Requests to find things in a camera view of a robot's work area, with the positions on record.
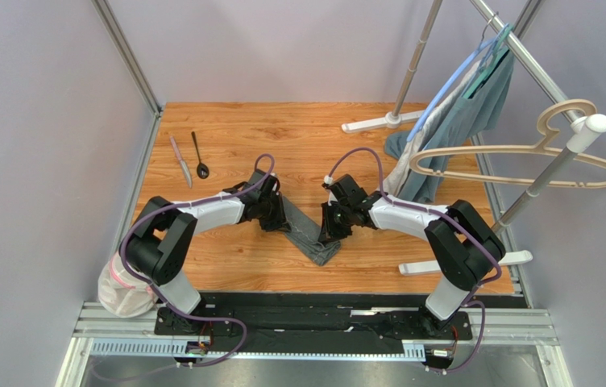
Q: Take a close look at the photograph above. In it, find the black spoon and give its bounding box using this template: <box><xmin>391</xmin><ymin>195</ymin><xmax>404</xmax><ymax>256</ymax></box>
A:
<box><xmin>191</xmin><ymin>131</ymin><xmax>210</xmax><ymax>179</ymax></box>

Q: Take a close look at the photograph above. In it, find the metal clothes rack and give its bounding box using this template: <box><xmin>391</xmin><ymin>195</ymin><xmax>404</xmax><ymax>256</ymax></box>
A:
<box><xmin>341</xmin><ymin>0</ymin><xmax>606</xmax><ymax>277</ymax></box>

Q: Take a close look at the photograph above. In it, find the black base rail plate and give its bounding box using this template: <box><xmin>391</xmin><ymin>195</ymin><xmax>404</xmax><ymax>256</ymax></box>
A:
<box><xmin>154</xmin><ymin>292</ymin><xmax>476</xmax><ymax>355</ymax></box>

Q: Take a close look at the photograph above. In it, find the teal hanging garment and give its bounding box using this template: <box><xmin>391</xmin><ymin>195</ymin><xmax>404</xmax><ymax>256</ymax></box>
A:
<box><xmin>384</xmin><ymin>43</ymin><xmax>515</xmax><ymax>204</ymax></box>

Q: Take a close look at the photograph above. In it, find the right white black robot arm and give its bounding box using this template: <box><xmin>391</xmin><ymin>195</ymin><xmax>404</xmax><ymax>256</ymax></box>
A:
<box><xmin>318</xmin><ymin>174</ymin><xmax>506</xmax><ymax>324</ymax></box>

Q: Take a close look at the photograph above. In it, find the wooden clothes hanger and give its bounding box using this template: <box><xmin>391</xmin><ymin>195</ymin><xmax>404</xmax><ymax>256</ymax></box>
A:
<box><xmin>409</xmin><ymin>99</ymin><xmax>606</xmax><ymax>189</ymax></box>

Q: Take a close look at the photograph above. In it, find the grey stitched cloth napkin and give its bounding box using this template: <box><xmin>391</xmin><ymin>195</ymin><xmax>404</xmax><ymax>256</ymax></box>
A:
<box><xmin>282</xmin><ymin>197</ymin><xmax>342</xmax><ymax>267</ymax></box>

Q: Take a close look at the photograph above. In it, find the blue clothes hanger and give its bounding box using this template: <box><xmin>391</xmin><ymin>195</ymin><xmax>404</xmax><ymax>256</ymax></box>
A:
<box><xmin>406</xmin><ymin>23</ymin><xmax>513</xmax><ymax>142</ymax></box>

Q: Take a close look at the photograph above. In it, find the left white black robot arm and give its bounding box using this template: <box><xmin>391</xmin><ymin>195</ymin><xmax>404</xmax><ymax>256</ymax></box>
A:
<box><xmin>118</xmin><ymin>169</ymin><xmax>290</xmax><ymax>321</ymax></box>

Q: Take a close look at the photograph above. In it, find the pink handled knife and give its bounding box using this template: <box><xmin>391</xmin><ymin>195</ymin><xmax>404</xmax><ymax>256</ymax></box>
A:
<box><xmin>169</xmin><ymin>136</ymin><xmax>193</xmax><ymax>189</ymax></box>

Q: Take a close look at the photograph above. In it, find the white mesh laundry bag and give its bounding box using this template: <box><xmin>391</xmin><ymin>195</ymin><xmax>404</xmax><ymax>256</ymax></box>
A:
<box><xmin>98</xmin><ymin>253</ymin><xmax>158</xmax><ymax>318</ymax></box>

